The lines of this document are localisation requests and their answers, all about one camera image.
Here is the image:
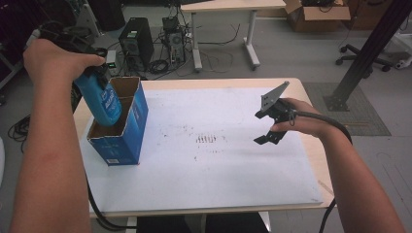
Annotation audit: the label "person's dark-clothed legs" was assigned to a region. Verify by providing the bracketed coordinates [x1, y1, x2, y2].
[135, 212, 270, 233]

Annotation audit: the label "open brown cardboard box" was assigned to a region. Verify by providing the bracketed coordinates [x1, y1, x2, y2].
[284, 0, 352, 33]

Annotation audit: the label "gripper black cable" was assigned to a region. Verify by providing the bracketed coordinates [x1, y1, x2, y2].
[291, 110, 354, 233]
[85, 179, 138, 232]

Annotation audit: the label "bundle of black floor cables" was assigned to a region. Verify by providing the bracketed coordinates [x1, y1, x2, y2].
[7, 113, 32, 153]

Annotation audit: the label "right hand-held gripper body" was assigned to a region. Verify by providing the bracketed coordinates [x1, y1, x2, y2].
[259, 81, 296, 124]

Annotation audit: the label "blue cardboard box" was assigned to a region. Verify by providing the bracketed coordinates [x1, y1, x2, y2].
[86, 76, 150, 167]

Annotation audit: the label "white-legged wooden desk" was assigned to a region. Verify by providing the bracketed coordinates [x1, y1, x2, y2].
[179, 0, 288, 73]

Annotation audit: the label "black computer tower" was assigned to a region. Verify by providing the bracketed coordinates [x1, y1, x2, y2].
[118, 17, 155, 72]

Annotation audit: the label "light wooden table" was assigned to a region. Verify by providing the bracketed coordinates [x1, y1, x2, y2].
[72, 77, 336, 218]

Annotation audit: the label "white table mat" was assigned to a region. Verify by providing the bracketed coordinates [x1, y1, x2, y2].
[79, 86, 325, 213]

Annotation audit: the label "small white power supply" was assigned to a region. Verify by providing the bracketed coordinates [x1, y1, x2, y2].
[106, 50, 118, 78]

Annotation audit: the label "black metal frame post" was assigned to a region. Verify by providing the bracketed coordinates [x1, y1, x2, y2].
[325, 0, 412, 113]

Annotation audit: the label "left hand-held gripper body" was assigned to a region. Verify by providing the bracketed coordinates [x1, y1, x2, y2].
[27, 20, 109, 58]

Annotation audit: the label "open-sided computer case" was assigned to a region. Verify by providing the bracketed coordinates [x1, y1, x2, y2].
[161, 16, 188, 66]

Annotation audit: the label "person's left hand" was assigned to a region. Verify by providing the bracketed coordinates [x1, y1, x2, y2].
[22, 38, 107, 88]

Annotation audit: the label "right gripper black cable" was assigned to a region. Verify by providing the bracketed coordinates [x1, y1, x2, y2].
[291, 110, 354, 233]

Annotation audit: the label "grey floor mat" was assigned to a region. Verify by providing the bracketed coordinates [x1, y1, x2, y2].
[302, 82, 393, 137]

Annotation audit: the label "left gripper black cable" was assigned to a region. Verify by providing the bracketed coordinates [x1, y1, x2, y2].
[85, 179, 138, 232]

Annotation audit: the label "person's right hand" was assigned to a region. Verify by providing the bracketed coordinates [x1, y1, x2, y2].
[270, 97, 328, 139]

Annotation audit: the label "blue plastic bottle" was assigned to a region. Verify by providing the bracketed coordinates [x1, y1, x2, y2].
[73, 71, 123, 127]

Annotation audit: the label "black office chair base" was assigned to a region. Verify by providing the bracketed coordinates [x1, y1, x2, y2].
[334, 43, 395, 80]

